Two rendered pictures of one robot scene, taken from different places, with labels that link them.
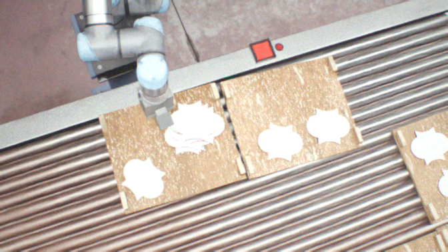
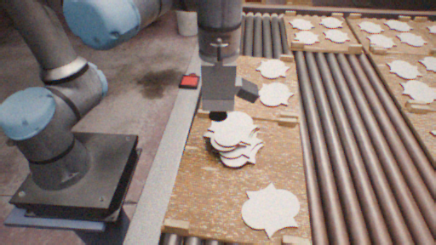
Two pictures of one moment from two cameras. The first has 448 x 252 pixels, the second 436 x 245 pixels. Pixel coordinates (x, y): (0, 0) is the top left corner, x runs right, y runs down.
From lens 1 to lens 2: 1.28 m
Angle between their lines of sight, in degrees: 38
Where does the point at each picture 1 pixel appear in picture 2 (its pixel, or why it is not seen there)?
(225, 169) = (284, 134)
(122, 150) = (222, 219)
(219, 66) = (182, 109)
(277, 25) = (147, 145)
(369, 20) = not seen: hidden behind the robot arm
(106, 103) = (149, 217)
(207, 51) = (132, 194)
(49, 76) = not seen: outside the picture
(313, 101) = (249, 70)
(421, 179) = (328, 47)
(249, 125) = (249, 106)
